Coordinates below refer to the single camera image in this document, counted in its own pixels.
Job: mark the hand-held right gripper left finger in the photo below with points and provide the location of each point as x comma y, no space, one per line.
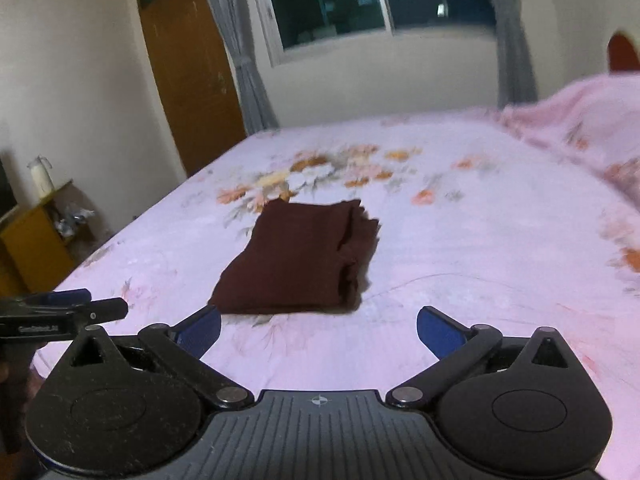
200,332

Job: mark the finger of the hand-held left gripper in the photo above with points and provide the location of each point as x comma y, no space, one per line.
100,310
65,296

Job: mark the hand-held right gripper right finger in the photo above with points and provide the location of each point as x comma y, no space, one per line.
440,332

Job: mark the maroon long-sleeved sweater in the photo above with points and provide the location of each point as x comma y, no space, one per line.
300,260

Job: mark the yellow wooden cabinet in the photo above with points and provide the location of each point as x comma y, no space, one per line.
35,245

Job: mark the grey crumpled bag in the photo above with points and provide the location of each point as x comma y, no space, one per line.
74,220

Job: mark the pink floral bed sheet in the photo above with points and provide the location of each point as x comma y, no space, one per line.
450,235

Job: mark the white bottle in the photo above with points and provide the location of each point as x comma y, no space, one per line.
41,177

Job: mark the brown wooden door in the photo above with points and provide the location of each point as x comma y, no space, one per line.
195,75

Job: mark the pink blanket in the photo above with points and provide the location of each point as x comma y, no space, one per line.
590,110

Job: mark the grey curtain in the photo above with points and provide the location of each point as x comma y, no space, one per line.
245,60
510,50

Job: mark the red and white headboard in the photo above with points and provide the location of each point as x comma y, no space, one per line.
625,52

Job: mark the sliding glass window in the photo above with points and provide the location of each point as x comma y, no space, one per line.
330,0

